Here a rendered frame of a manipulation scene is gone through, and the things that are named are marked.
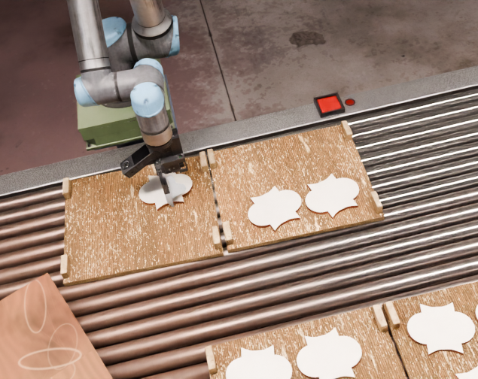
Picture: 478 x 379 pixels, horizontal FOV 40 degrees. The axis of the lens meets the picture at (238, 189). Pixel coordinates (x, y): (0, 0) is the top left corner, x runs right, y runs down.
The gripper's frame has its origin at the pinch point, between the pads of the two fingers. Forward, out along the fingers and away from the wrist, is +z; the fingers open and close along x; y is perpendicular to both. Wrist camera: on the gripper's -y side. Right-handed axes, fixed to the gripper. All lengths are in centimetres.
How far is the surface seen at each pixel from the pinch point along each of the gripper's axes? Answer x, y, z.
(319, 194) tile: -17.0, 38.6, -0.7
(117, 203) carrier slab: 0.3, -13.6, 0.5
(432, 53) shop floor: 125, 151, 95
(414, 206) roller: -27, 61, 2
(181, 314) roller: -38.3, -4.3, 1.9
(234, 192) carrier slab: -7.6, 17.7, 0.4
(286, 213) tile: -19.9, 28.5, -0.7
